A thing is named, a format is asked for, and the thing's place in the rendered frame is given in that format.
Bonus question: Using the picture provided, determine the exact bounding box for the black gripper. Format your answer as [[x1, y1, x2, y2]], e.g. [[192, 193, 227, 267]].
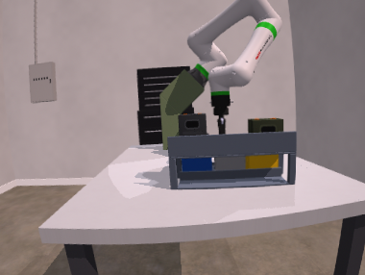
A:
[[213, 107, 229, 135]]

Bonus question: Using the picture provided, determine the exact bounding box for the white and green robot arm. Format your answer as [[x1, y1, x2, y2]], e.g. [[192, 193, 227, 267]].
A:
[[187, 0, 281, 108]]

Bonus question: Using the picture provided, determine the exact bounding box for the yellow open bin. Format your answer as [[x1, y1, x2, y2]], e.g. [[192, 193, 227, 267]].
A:
[[246, 155, 279, 169]]

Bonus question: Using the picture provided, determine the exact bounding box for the grey shelf rack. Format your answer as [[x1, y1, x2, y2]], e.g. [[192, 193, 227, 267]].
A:
[[167, 131, 297, 189]]

